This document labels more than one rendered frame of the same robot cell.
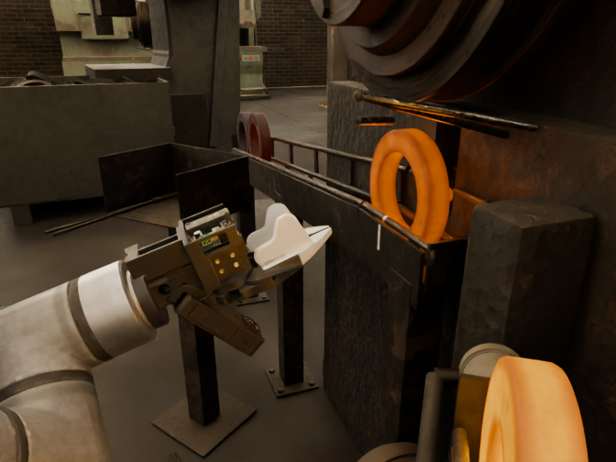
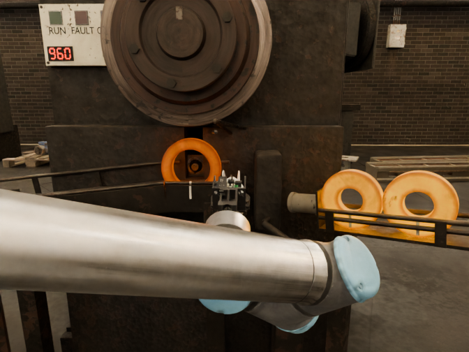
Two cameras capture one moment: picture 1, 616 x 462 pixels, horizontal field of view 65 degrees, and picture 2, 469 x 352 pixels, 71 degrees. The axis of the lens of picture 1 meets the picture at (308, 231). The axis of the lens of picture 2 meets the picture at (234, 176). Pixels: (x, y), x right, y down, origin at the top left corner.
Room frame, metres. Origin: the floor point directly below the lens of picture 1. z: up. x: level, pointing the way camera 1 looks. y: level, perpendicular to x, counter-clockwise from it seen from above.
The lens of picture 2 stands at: (0.22, 0.74, 0.96)
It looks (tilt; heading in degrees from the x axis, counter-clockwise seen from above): 13 degrees down; 290
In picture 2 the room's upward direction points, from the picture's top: straight up
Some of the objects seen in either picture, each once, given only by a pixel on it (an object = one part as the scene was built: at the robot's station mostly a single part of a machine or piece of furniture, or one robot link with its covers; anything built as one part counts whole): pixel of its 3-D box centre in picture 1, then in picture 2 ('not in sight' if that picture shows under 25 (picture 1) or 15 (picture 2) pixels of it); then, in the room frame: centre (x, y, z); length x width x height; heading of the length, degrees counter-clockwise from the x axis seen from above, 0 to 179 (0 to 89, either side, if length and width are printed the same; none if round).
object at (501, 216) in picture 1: (518, 308); (266, 188); (0.47, -0.23, 0.68); 0.11 x 0.08 x 0.24; 110
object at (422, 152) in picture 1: (405, 192); (191, 167); (0.69, -0.14, 0.75); 0.18 x 0.03 x 0.18; 18
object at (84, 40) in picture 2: not in sight; (84, 35); (1.04, -0.13, 1.15); 0.26 x 0.02 x 0.18; 20
